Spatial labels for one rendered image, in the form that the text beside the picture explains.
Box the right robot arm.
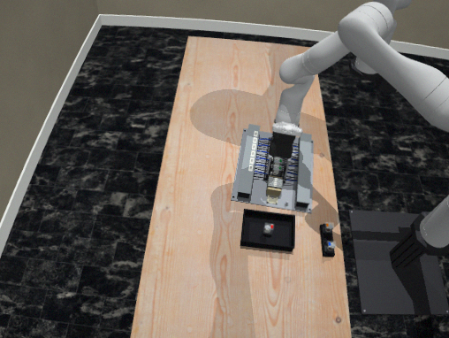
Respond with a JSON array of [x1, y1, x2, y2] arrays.
[[354, 0, 412, 74]]

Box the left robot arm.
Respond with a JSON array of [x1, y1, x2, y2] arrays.
[[278, 2, 449, 248]]

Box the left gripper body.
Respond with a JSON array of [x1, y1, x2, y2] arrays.
[[269, 107, 303, 158]]

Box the clear relay with orange button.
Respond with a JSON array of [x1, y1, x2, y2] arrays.
[[322, 222, 334, 233]]

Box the clear relay with blue button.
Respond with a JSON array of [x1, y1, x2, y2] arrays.
[[324, 241, 337, 252]]

